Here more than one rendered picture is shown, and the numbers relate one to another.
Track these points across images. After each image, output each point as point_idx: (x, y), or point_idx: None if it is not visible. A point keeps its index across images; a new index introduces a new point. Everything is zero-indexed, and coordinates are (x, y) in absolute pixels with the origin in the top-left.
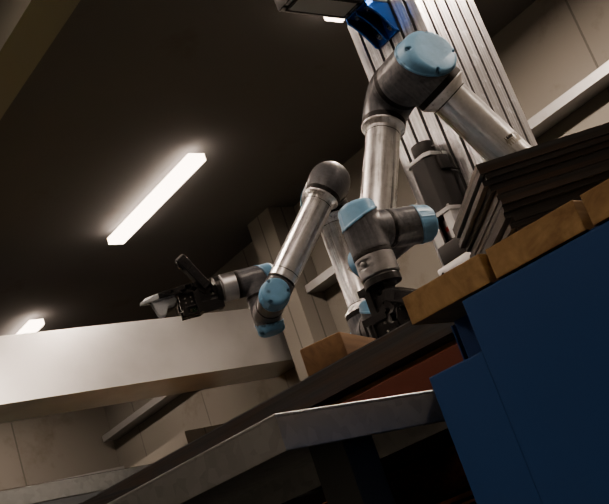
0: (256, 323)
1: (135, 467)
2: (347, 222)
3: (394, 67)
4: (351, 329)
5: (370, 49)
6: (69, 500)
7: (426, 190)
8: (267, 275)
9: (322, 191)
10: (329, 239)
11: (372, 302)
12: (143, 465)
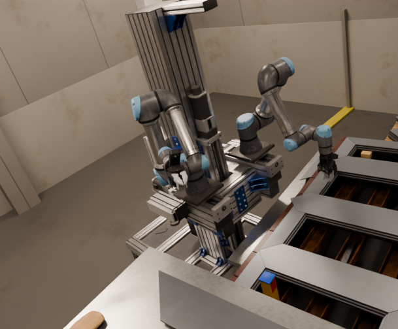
0: None
1: (214, 273)
2: (331, 134)
3: (287, 70)
4: None
5: (163, 31)
6: None
7: (205, 108)
8: None
9: (182, 107)
10: (158, 130)
11: (327, 160)
12: (178, 279)
